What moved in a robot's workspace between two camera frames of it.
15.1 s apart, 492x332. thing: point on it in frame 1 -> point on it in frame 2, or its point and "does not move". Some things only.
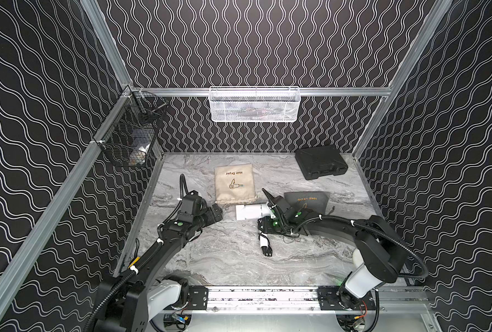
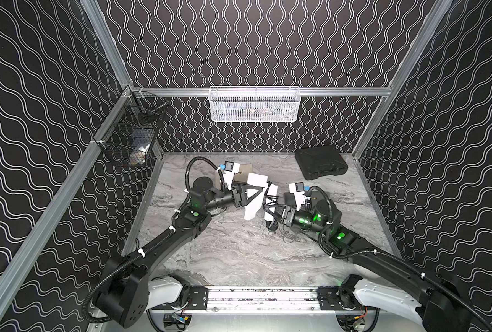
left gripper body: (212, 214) -> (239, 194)
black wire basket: (128, 135) does not move
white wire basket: (255, 104) does not move
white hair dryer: (253, 211) -> (268, 195)
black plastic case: (325, 160) does not move
